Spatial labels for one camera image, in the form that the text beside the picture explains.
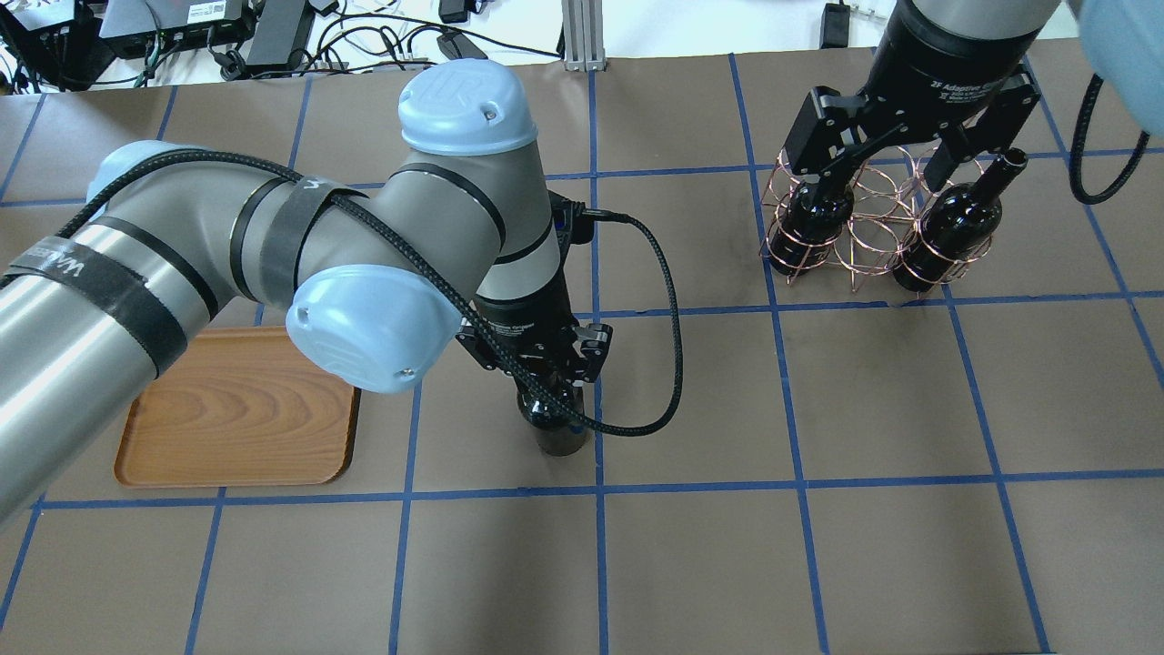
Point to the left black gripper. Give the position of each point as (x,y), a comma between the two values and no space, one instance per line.
(532,320)

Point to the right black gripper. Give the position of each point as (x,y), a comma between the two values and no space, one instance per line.
(946,56)

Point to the black power adapter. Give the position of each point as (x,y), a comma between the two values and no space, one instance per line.
(834,25)

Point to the wooden tray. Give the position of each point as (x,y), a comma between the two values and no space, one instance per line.
(242,407)

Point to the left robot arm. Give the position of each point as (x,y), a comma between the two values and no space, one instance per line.
(460,242)

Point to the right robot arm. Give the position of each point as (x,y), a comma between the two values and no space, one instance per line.
(1121,39)

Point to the dark wine bottle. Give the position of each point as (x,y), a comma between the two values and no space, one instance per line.
(556,434)
(956,226)
(804,235)

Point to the copper wire bottle basket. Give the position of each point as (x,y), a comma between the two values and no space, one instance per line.
(891,194)

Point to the aluminium frame post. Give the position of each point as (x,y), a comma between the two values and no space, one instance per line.
(583,36)

